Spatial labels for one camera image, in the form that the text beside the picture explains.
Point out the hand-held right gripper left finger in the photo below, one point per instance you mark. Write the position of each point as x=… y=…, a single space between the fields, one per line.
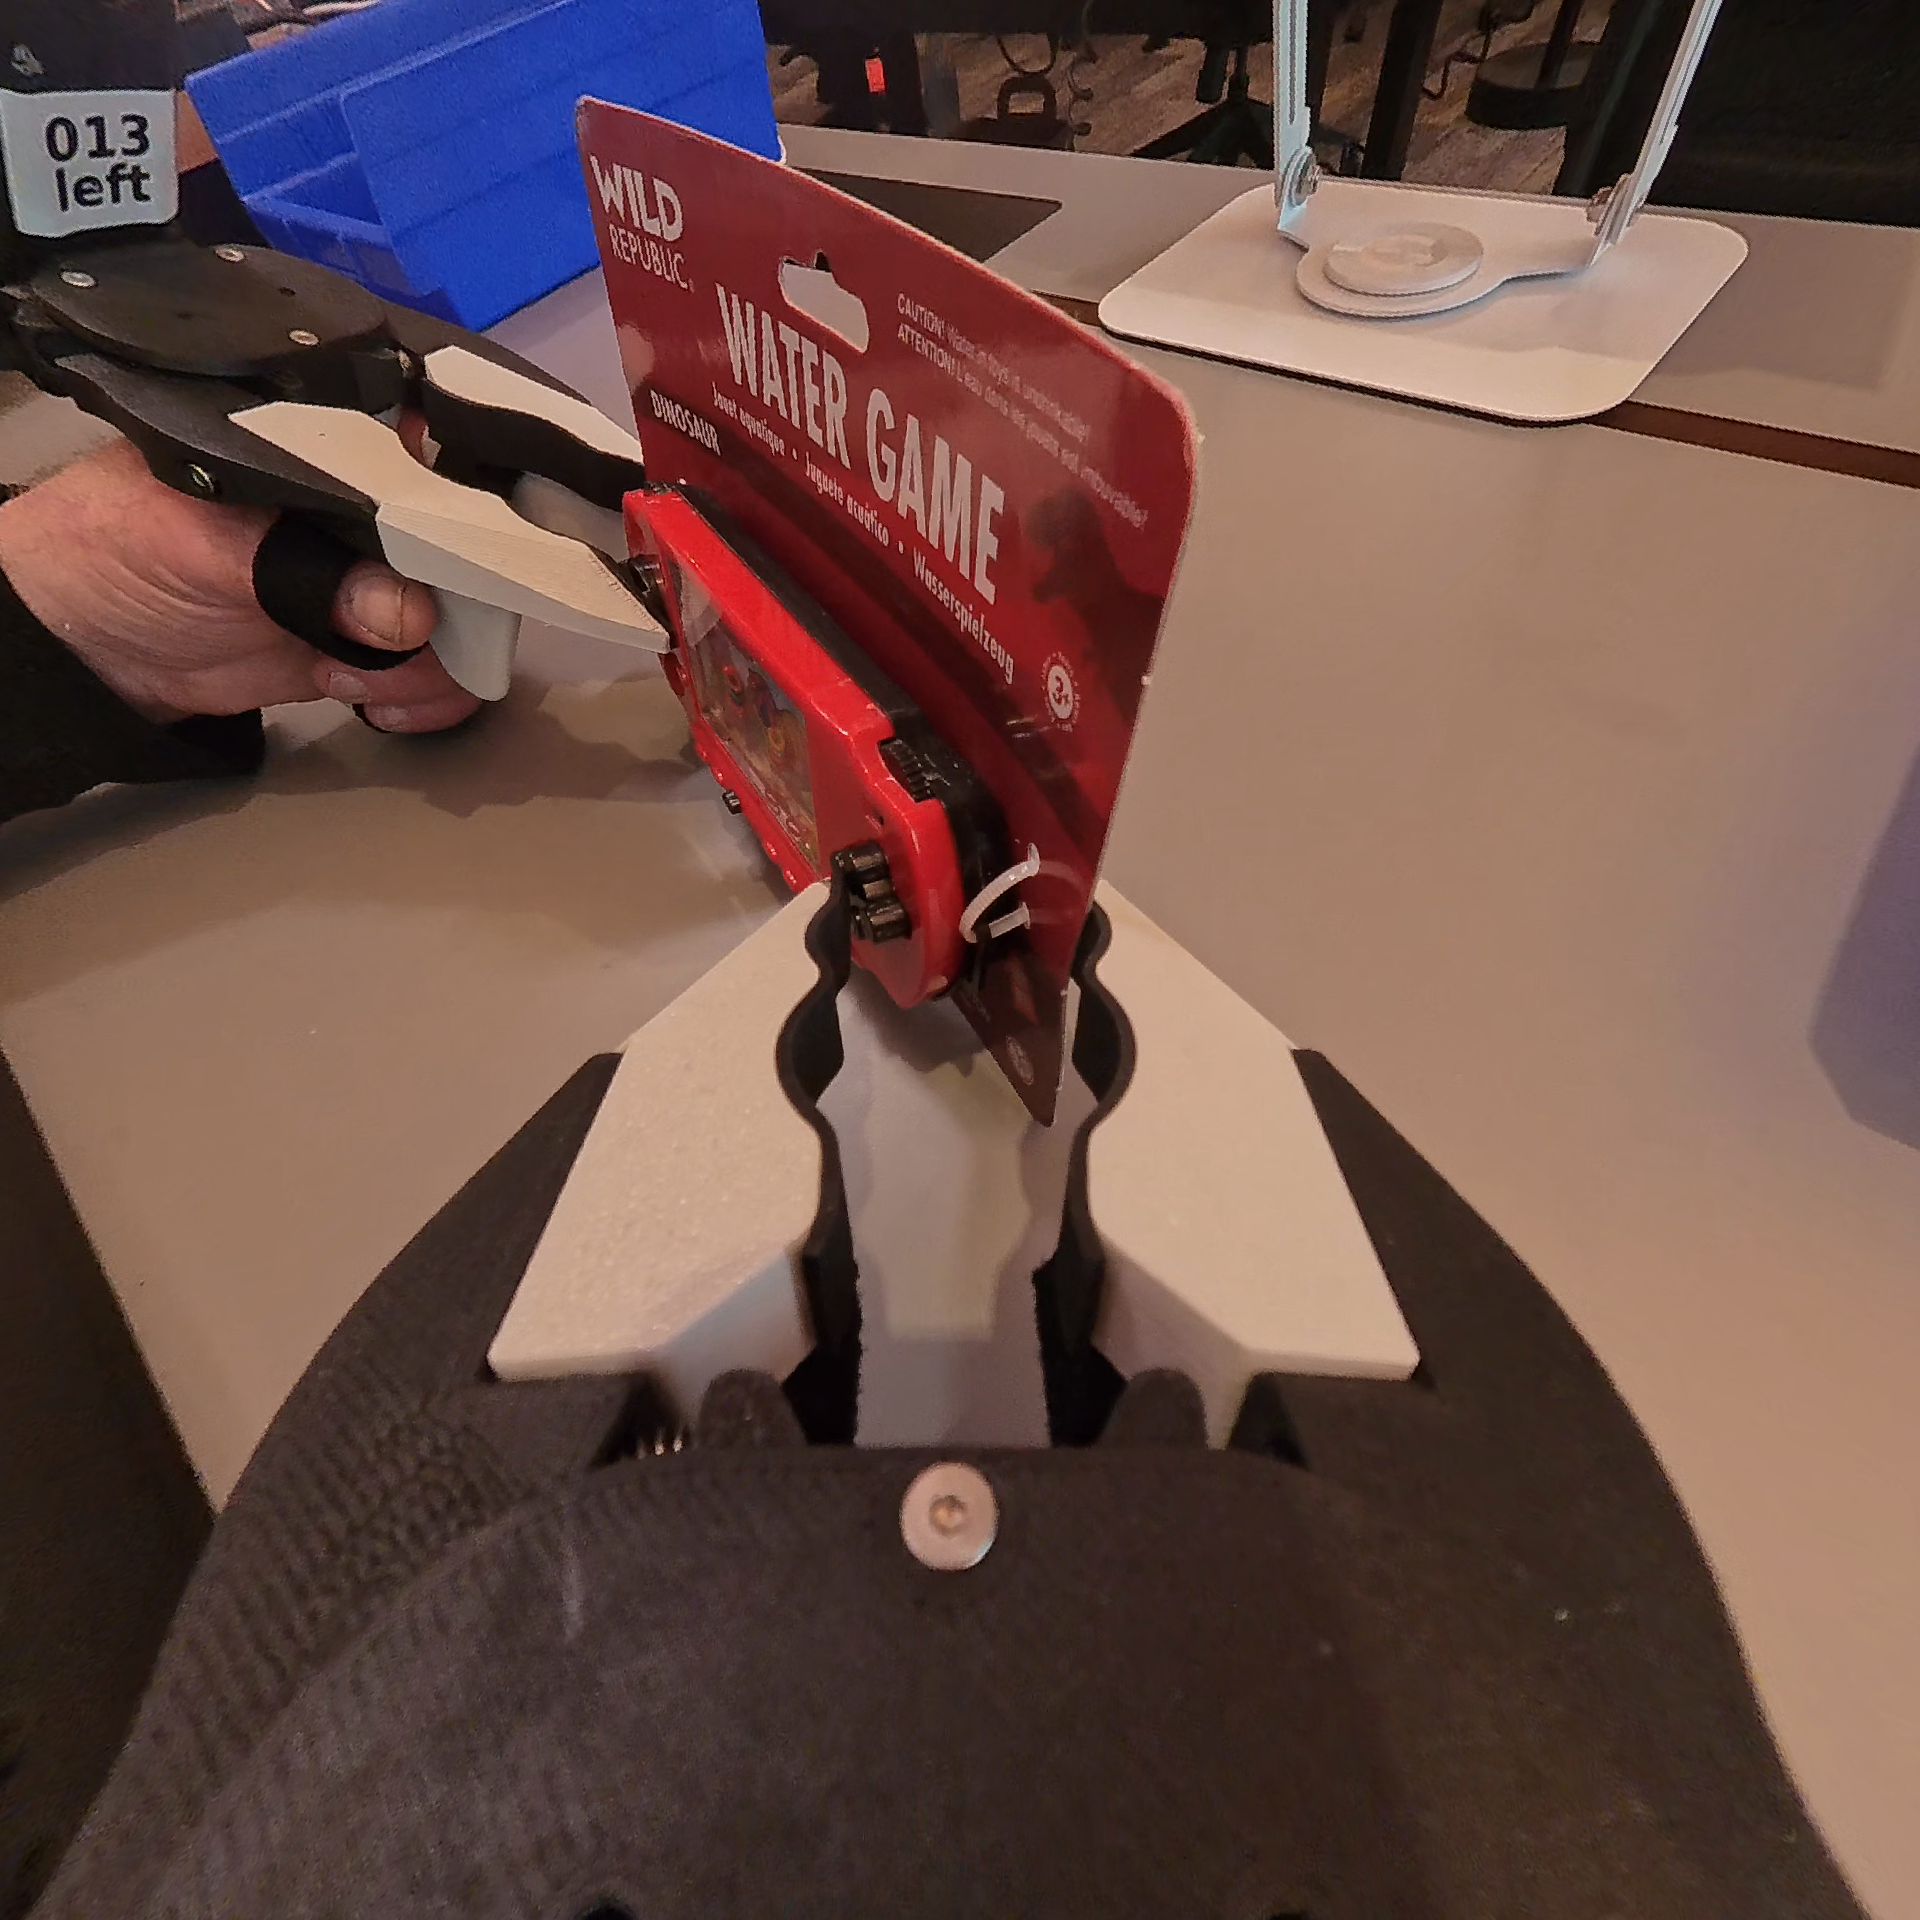
x=675 y=1200

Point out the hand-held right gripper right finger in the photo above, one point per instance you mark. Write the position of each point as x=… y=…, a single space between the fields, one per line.
x=1228 y=1227

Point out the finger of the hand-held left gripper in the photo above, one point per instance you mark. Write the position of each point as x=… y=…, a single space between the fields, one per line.
x=523 y=394
x=493 y=547

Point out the red carded water game toy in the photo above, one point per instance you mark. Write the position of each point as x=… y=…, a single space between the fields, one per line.
x=901 y=452

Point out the person's left hand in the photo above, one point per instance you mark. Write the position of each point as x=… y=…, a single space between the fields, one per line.
x=136 y=599

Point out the blue plastic bin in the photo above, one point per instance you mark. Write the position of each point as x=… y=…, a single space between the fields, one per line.
x=452 y=179

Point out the black office chair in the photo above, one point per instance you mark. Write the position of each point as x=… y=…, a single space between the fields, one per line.
x=1223 y=127

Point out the white monitor stand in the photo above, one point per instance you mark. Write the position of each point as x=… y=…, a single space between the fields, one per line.
x=1574 y=332

